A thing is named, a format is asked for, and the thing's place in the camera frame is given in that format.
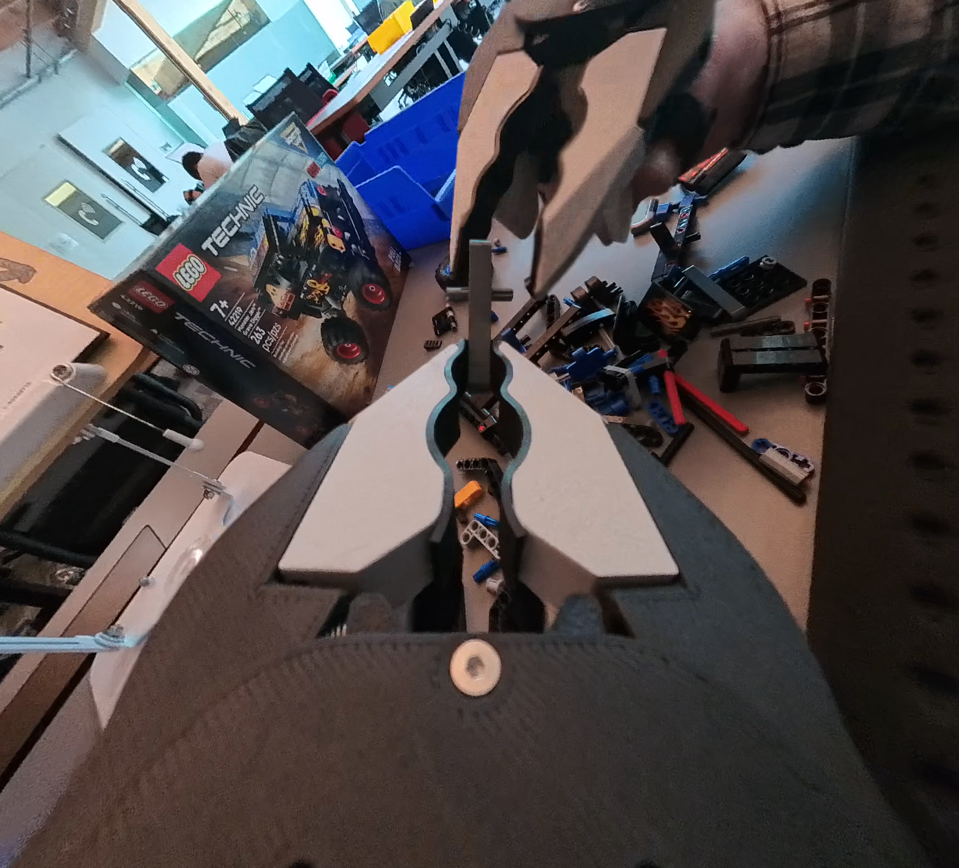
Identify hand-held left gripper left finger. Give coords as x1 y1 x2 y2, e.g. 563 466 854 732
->
276 344 463 629

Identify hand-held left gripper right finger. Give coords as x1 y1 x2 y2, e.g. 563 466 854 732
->
495 344 680 629

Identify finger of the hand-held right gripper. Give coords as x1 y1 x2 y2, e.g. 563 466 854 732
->
450 52 543 277
532 26 668 292

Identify dark grey toy beam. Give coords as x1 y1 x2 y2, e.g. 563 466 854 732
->
450 239 513 393

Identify person's right forearm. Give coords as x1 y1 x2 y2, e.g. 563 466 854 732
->
735 0 959 157

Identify grey desk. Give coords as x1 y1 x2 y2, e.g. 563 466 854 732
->
195 134 858 614

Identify white desk stand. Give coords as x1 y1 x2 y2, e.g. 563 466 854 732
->
0 359 293 727

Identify person's right hand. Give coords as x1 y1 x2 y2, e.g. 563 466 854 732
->
630 0 768 202

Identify blue plastic bin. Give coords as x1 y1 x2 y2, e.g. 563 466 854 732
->
336 71 469 252

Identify long background workbench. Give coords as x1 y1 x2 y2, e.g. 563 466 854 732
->
300 0 495 135

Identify yellow bin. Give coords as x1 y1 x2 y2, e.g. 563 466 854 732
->
366 2 421 54

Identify pile of loose toy parts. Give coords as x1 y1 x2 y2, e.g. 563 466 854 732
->
517 149 750 464

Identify red toy axle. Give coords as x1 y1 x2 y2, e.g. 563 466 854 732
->
667 371 750 437

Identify long black toy axle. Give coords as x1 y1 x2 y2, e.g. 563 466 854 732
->
675 392 810 505

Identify black panel flame sticker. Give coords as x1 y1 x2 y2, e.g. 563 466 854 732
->
642 287 699 339

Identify black toy chassis assembly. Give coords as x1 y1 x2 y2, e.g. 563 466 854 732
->
495 292 618 360

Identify blue toy beam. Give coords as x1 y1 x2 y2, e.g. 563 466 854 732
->
750 437 819 488

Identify black grille toy panel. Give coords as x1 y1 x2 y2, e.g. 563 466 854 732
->
705 256 807 318

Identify monster truck toy set box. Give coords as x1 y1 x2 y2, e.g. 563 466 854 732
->
90 112 410 445

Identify black beam red pins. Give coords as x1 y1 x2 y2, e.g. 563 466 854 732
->
804 278 834 405

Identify black perforated board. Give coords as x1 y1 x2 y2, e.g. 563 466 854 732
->
807 134 959 868

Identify black toy frame block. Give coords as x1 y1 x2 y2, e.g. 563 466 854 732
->
717 334 828 393

